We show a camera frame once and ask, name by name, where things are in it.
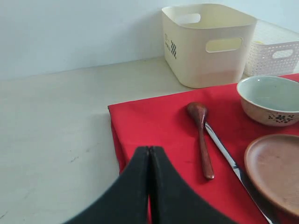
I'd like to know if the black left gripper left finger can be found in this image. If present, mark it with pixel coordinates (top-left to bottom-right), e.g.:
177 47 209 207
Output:
66 147 150 224

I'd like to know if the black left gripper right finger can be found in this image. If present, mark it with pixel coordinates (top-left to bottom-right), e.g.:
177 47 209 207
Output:
149 147 235 224

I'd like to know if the red tablecloth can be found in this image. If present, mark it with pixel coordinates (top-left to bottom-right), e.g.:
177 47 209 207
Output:
108 84 299 224

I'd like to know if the dark wooden spoon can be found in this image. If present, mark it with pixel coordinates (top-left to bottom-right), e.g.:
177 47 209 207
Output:
187 102 214 180

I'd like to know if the steel table knife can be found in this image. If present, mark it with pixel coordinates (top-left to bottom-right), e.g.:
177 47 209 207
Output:
205 122 280 224

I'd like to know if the brown wooden plate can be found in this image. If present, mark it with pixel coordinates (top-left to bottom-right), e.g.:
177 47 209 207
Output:
244 134 299 217

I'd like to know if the white ceramic floral bowl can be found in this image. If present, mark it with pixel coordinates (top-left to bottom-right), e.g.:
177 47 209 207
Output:
236 76 299 127

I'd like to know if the cream plastic storage bin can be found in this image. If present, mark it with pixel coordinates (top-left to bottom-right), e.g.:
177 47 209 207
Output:
162 3 257 88

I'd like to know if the white perforated plastic basket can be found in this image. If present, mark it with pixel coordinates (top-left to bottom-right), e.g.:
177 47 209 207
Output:
242 19 299 77

